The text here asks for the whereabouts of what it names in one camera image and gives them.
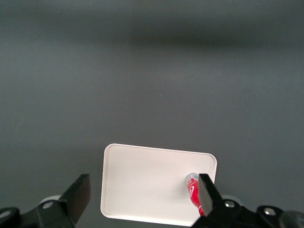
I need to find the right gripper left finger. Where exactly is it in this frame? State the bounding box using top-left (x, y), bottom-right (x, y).
top-left (0, 173), bottom-right (92, 228)

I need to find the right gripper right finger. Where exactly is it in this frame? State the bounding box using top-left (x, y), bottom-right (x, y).
top-left (190, 173), bottom-right (304, 228)

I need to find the red coke bottle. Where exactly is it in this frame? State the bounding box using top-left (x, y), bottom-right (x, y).
top-left (185, 172), bottom-right (206, 217)

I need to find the beige plastic tray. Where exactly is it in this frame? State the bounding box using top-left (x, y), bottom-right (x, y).
top-left (100, 143), bottom-right (218, 227)

